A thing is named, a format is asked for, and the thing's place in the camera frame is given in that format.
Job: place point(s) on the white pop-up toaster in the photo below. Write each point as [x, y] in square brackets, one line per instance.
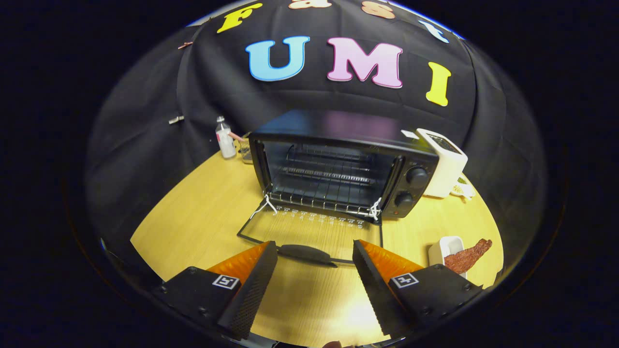
[447, 166]

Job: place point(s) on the black toaster oven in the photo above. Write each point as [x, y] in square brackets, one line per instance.
[338, 130]

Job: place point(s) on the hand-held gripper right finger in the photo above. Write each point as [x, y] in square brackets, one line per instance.
[375, 290]

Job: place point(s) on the black backdrop cloth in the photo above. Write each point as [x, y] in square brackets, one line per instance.
[145, 145]

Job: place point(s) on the pink stick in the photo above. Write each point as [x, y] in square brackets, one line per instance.
[236, 136]

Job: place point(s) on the silver clip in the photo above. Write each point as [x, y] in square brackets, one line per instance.
[176, 119]

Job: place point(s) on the clear plastic bottle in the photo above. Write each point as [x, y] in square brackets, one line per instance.
[225, 142]

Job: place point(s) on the small white dish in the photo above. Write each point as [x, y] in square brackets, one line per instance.
[437, 249]

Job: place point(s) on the small clear glass container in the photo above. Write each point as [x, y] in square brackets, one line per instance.
[245, 152]

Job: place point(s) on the reddish-brown bacon strip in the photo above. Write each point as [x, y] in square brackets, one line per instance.
[464, 258]

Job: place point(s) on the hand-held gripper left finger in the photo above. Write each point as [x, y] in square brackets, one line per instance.
[251, 295]

